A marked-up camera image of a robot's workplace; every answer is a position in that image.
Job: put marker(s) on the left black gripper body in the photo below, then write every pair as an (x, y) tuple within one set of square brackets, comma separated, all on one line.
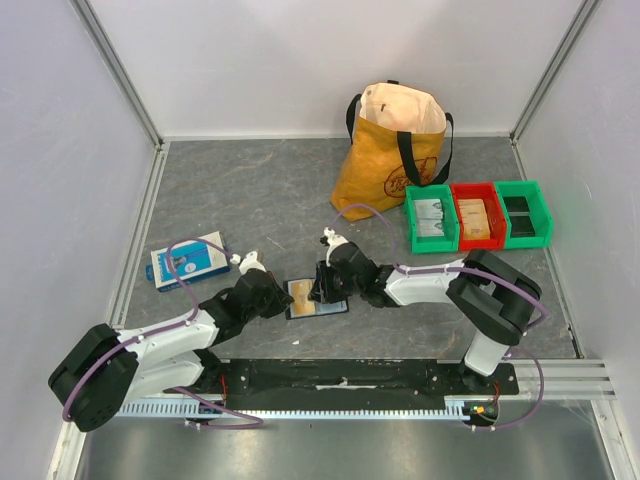
[(265, 308)]

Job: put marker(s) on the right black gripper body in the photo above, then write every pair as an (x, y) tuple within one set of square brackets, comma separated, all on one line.
[(328, 281)]

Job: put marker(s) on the gold credit card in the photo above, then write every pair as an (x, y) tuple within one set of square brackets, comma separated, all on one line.
[(302, 306)]

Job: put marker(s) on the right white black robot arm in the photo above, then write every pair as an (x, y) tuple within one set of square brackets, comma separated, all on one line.
[(498, 299)]

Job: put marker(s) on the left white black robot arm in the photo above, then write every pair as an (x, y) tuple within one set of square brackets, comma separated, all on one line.
[(108, 369)]

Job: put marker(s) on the silver cards stack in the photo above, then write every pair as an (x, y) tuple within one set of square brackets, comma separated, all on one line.
[(429, 217)]

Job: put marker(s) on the gold cards stack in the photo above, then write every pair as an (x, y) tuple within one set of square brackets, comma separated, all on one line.
[(474, 220)]

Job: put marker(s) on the black cards stack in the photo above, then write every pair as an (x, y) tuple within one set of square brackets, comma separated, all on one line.
[(518, 214)]

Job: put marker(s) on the left green plastic bin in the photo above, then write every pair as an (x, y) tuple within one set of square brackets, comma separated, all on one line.
[(447, 243)]

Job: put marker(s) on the green plastic bin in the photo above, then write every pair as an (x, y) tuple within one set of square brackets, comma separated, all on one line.
[(447, 243), (539, 212)]

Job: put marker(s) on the red plastic bin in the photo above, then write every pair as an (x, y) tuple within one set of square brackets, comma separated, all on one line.
[(498, 228)]

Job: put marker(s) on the yellow tote bag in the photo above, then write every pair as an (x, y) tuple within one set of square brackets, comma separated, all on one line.
[(396, 134)]

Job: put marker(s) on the right green plastic bin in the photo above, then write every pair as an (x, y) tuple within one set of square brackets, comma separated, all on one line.
[(539, 212)]

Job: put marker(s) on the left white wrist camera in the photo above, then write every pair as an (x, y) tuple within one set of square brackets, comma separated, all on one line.
[(250, 261)]

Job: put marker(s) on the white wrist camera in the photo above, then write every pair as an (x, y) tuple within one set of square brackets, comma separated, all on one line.
[(332, 241), (250, 261)]

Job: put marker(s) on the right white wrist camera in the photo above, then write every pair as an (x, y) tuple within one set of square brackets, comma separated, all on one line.
[(332, 241)]

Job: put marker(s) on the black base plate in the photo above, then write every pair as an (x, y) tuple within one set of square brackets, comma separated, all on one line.
[(250, 376)]

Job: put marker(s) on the slotted cable duct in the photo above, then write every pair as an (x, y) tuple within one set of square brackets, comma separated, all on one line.
[(188, 408)]

